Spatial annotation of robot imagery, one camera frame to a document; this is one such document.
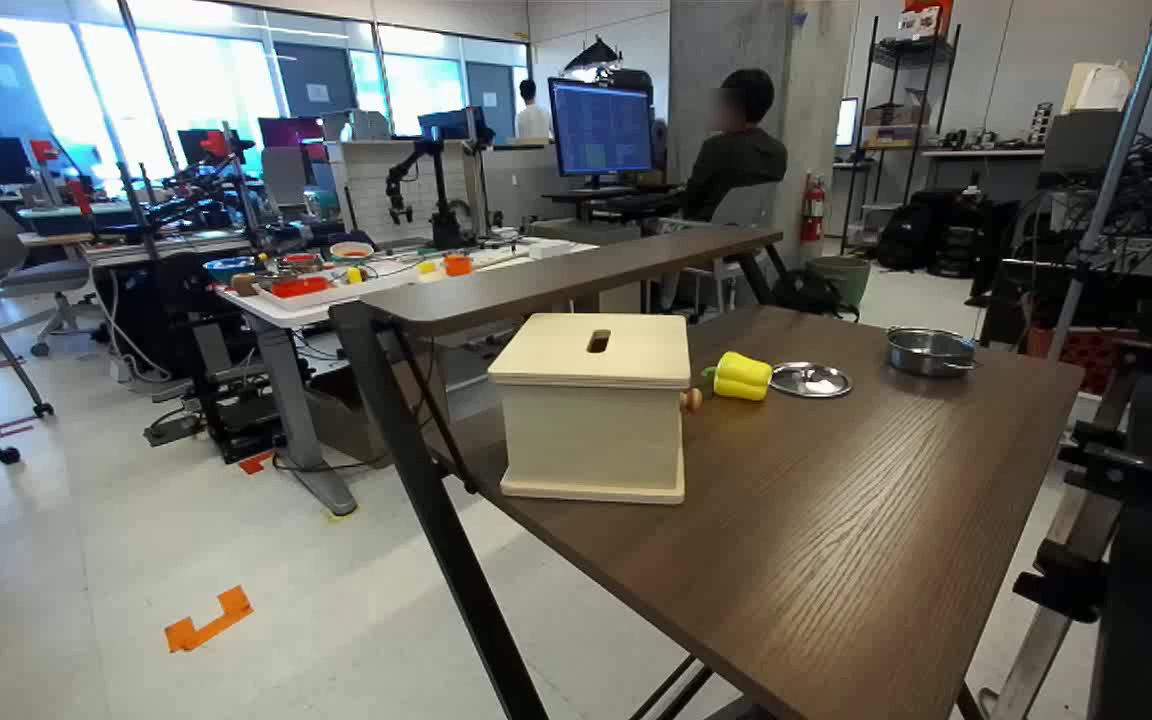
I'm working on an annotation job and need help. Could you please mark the yellow toy bell pepper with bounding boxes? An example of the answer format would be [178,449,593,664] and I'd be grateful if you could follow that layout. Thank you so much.
[709,346,777,402]

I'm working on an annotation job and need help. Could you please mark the computer monitor with blue screen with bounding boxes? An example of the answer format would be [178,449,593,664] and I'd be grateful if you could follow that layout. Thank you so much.
[546,72,660,187]

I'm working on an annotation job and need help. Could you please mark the black metal table frame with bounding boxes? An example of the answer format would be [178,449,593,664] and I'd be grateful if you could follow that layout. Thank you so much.
[330,301,553,720]

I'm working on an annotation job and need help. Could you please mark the cream wooden box with slot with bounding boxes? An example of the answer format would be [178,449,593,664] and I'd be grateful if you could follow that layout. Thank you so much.
[484,307,695,508]

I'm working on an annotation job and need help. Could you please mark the red tray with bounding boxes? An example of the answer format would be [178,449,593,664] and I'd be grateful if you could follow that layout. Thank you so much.
[263,271,336,305]

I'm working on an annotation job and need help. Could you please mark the white height-adjustable desk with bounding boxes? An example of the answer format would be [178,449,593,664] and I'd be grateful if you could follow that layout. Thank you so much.
[209,228,599,518]

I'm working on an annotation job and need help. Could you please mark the black backpack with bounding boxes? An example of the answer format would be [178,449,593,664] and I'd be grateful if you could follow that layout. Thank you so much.
[872,187,964,274]

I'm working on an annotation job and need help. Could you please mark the standing person in white shirt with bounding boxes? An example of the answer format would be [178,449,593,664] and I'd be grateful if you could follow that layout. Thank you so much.
[517,76,558,149]

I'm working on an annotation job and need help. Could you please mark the slanted grey metal pole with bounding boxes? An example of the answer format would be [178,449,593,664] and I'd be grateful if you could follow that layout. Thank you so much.
[1043,0,1152,364]

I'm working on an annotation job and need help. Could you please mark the red fire extinguisher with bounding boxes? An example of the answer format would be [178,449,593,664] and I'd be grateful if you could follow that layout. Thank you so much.
[797,170,832,247]

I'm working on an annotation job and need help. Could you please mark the grey metal bowl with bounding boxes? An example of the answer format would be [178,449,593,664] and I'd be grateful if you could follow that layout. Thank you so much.
[879,323,980,385]

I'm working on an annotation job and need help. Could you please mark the seated person in dark shirt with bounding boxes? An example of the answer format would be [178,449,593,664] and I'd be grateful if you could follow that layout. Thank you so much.
[660,67,793,222]

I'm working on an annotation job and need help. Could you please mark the grey office chair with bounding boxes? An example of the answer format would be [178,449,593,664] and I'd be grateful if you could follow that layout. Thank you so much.
[680,178,787,319]

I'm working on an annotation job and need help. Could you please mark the silver metal lid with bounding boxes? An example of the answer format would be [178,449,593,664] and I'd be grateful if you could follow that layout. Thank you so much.
[770,354,855,402]

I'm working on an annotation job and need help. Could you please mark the tall metal shelf rack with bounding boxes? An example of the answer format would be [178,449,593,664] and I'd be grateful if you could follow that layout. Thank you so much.
[845,11,969,250]

